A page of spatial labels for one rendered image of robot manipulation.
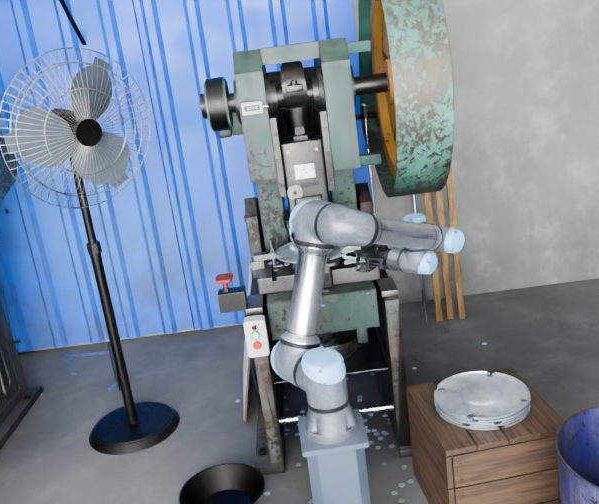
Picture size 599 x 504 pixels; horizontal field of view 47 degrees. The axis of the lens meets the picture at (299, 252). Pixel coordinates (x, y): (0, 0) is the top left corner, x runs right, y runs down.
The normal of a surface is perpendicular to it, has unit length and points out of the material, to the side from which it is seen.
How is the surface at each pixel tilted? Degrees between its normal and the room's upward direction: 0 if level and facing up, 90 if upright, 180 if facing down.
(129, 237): 90
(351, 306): 90
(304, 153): 90
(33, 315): 90
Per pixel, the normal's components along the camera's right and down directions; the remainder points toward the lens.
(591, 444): 0.26, 0.22
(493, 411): -0.13, -0.95
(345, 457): 0.07, 0.29
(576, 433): 0.53, 0.15
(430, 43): -0.01, 0.01
